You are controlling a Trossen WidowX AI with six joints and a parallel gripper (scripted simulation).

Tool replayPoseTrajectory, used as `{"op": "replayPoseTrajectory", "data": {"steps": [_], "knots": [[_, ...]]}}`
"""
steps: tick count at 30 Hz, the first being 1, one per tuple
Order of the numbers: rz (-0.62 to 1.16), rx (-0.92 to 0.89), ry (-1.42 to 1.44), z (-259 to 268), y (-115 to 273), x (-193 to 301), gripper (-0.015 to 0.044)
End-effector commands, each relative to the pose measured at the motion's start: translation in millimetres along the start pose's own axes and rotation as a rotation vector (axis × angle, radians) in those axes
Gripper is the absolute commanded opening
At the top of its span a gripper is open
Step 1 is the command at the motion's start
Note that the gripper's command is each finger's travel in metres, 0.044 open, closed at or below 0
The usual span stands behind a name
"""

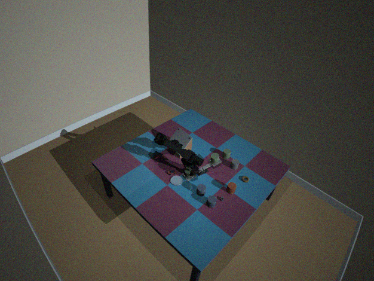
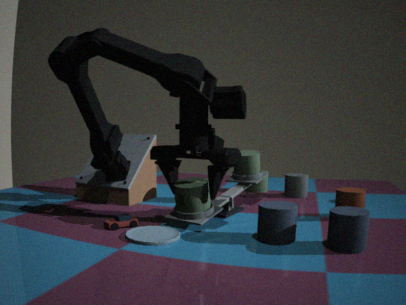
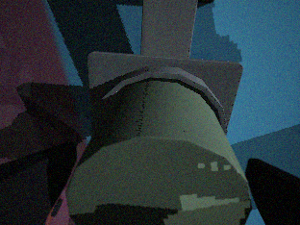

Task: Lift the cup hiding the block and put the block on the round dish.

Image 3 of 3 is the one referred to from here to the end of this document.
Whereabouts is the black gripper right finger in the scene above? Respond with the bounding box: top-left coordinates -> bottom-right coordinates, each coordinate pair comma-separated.
245,159 -> 300,225

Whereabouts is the grey balance beam with pans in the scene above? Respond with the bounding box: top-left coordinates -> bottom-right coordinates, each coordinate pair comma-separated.
87,0 -> 244,136

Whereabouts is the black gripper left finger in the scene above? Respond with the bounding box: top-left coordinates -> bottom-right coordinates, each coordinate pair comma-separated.
0,142 -> 77,225

